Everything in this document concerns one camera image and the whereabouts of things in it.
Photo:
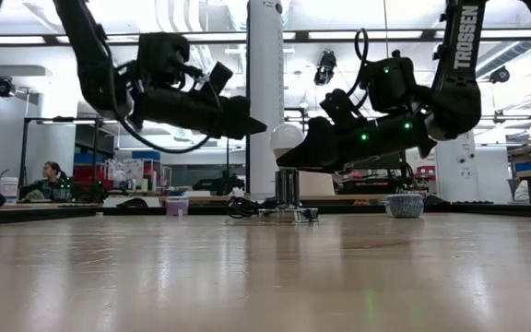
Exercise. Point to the white round lightbulb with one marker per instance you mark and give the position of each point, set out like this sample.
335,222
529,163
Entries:
286,136

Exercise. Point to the red storage bins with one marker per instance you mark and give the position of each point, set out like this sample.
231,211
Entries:
86,174

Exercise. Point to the chrome lamp base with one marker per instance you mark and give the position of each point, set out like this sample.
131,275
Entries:
287,189

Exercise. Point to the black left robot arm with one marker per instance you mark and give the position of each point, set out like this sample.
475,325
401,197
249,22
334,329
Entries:
91,69

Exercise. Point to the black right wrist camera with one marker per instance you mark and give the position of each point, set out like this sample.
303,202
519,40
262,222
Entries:
339,108

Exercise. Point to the white cabinet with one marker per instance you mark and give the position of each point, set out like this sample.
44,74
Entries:
456,170

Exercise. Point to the white plastic bucket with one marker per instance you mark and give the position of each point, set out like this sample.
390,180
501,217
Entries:
8,186

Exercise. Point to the black tripod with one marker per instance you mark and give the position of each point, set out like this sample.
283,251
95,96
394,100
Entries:
226,182

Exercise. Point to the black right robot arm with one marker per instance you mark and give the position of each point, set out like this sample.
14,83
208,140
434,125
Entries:
459,92

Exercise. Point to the white round pillar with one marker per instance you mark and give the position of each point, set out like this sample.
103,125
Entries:
266,69

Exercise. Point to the blue patterned ceramic bowl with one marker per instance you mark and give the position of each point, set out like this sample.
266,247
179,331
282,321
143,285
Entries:
404,205

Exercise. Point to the blue storage bin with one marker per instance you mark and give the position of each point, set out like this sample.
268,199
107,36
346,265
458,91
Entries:
145,155

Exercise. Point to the beige box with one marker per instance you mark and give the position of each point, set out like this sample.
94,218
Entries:
317,183

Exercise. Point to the black metal frame stand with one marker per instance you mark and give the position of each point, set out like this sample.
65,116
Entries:
62,121

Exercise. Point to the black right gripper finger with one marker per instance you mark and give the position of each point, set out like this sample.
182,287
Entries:
302,169
321,147

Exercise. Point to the person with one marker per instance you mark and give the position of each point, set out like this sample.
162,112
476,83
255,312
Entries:
52,182

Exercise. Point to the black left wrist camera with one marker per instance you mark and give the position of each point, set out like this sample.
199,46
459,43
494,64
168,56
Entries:
220,77

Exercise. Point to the purple plastic cup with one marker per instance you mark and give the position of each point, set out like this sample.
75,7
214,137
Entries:
176,206

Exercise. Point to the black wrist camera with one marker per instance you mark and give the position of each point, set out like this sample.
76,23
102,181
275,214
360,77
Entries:
220,77
339,108

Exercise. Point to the ceiling light strip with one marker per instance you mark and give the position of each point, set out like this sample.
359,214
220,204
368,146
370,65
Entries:
367,34
16,40

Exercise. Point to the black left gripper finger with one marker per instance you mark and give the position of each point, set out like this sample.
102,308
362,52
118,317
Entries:
258,127
238,115

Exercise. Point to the black table edge rail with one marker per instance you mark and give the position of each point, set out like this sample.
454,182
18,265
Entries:
62,213

